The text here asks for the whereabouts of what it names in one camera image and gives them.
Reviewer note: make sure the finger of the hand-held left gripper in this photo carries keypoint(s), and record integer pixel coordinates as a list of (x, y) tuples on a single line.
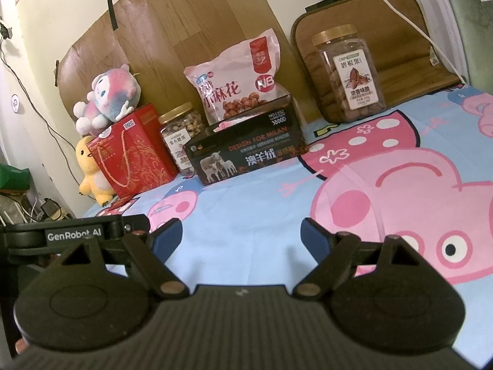
[(134, 224)]

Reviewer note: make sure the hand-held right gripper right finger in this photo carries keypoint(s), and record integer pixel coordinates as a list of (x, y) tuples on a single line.
[(314, 235)]

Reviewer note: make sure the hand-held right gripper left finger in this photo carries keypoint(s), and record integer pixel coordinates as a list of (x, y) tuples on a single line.
[(165, 235)]

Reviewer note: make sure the black box with sheep print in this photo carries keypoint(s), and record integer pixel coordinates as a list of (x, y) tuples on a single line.
[(250, 150)]

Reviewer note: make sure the pink candy box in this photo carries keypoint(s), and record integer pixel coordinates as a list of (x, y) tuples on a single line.
[(238, 121)]

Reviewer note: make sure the yellow duck plush toy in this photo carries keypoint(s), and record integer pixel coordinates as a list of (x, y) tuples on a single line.
[(92, 177)]

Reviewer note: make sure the green bag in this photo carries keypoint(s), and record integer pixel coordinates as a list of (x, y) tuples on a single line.
[(13, 177)]

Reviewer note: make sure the pig printed blue blanket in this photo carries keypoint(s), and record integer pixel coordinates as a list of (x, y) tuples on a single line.
[(250, 208)]

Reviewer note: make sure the red gift bag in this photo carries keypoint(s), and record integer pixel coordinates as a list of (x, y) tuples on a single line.
[(134, 154)]

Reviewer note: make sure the clear jar of cashews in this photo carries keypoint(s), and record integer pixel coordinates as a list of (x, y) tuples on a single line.
[(181, 135)]

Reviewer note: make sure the pink and blue plush toy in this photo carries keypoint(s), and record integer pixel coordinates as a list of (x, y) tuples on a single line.
[(109, 92)]

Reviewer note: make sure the clear jar of pecans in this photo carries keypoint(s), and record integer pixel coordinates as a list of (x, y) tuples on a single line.
[(350, 77)]

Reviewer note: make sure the large pink snack bag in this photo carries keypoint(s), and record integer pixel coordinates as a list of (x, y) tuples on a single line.
[(235, 81)]

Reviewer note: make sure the brown seat cushion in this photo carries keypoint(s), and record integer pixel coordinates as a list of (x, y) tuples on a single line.
[(400, 46)]

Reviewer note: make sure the wooden board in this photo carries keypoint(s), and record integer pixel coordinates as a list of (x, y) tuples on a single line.
[(173, 19)]

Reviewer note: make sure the glass door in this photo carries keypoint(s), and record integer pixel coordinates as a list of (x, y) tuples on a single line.
[(470, 19)]

